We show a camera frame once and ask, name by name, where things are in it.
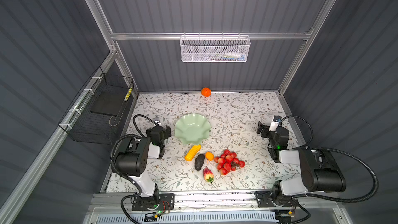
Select green scalloped fruit bowl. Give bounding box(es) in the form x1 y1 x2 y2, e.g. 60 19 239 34
175 113 211 145

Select yellow fake corn cob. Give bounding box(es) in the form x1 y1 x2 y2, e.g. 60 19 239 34
184 145 202 161

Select dark fake avocado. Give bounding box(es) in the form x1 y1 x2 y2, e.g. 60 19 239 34
194 154 205 171

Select red fake grape bunch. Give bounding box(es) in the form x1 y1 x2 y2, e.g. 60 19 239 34
212 149 246 176

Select small fake orange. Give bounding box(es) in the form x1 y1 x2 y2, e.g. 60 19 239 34
205 152 214 161

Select orange fake tangerine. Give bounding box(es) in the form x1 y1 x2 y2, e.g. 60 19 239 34
201 87 212 97

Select red yellow fake mango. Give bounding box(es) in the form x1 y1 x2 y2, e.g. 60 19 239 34
203 168 214 183

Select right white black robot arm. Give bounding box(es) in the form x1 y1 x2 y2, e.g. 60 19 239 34
257 121 346 205

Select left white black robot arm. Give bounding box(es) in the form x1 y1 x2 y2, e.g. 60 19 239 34
110 125 172 201

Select yellow marker pen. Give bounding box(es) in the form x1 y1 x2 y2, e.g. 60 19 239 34
124 87 133 102

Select floral patterned table mat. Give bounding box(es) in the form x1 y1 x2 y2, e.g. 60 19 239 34
105 91 304 193

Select pens in white basket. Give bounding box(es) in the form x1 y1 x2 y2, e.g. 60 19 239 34
215 52 247 62

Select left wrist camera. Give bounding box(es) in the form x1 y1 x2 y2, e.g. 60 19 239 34
153 117 161 125

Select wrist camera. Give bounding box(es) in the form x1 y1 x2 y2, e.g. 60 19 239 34
153 117 161 125
268 116 282 132

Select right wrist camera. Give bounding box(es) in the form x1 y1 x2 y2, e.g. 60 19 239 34
268 116 282 132

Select left black corrugated cable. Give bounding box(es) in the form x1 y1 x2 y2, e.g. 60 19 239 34
110 114 160 224

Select black corrugated cable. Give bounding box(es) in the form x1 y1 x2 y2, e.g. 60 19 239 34
110 114 160 224
279 114 379 203

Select black wire basket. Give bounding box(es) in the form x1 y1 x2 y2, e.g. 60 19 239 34
59 69 135 145

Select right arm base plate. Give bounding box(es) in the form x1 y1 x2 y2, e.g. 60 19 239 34
254 191 297 208

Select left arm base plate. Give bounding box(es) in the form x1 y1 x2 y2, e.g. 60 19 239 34
132 194 175 211

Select white wire mesh basket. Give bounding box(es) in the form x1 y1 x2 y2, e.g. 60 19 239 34
179 34 251 63

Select right black corrugated cable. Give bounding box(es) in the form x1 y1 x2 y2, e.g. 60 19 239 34
279 114 379 203

